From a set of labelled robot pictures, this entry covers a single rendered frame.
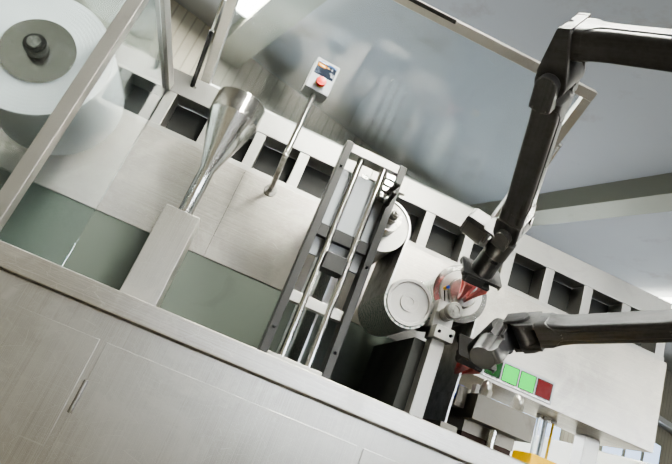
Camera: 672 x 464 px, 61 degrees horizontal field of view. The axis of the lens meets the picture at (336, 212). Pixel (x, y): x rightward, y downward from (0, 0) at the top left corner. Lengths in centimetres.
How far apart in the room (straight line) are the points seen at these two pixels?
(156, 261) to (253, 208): 43
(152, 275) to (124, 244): 32
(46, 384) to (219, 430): 29
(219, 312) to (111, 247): 35
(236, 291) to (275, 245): 18
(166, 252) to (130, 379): 44
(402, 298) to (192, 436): 63
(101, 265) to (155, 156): 35
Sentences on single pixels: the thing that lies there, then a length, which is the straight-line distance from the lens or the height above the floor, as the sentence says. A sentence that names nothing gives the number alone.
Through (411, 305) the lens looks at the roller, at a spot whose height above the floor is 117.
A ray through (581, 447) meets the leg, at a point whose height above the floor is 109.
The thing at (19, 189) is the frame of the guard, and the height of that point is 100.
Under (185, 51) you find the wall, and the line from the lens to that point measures 408.
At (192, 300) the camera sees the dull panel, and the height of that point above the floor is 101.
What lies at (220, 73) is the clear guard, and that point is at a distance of 191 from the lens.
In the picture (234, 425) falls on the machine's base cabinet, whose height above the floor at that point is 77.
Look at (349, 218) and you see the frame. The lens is 134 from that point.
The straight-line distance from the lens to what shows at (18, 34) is 136.
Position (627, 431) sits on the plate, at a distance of 216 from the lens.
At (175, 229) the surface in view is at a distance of 144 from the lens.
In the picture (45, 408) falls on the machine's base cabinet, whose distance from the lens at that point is 109.
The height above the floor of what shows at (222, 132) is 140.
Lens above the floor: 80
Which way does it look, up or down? 21 degrees up
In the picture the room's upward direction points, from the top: 22 degrees clockwise
